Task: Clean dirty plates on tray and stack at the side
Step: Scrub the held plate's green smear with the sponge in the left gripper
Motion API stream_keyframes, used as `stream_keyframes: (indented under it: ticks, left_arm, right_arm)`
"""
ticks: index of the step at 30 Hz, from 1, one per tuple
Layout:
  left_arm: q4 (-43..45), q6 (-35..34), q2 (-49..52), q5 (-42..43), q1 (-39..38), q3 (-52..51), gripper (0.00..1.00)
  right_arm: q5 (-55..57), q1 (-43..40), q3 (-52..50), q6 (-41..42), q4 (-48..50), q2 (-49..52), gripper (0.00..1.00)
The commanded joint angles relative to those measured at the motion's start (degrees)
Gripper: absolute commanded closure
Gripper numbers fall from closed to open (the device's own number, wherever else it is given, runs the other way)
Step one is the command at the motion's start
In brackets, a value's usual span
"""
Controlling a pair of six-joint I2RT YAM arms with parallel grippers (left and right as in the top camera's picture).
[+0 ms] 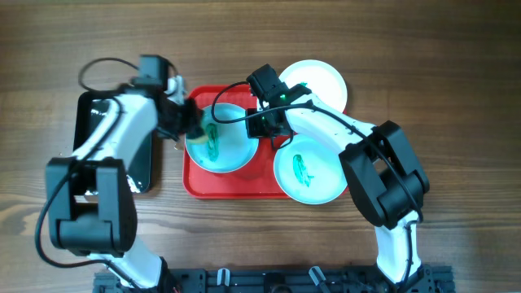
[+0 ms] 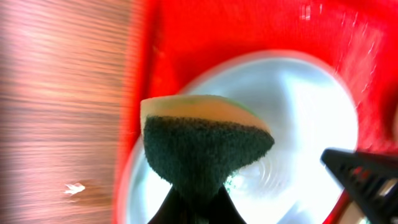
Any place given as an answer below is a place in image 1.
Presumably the green yellow sponge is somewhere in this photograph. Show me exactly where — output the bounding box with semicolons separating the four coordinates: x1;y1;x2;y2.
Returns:
185;125;208;144

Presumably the white plate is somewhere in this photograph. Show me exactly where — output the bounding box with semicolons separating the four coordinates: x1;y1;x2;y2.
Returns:
186;106;259;173
274;134;348;205
279;59;348;112

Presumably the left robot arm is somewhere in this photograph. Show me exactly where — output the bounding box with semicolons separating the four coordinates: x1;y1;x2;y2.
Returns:
34;78;203;292

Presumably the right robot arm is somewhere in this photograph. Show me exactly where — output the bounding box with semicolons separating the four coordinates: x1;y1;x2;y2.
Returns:
246;94;430;291

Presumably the red plastic tray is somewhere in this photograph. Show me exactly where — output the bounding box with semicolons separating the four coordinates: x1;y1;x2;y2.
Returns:
183;85;298;199

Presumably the black rectangular water tray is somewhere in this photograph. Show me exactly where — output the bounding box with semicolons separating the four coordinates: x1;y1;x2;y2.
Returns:
73;92;155;193

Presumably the right black cable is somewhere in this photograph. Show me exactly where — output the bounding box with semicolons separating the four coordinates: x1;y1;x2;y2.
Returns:
210;81;424;286

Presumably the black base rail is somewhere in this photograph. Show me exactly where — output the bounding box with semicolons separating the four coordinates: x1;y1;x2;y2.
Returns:
92;265;456;293

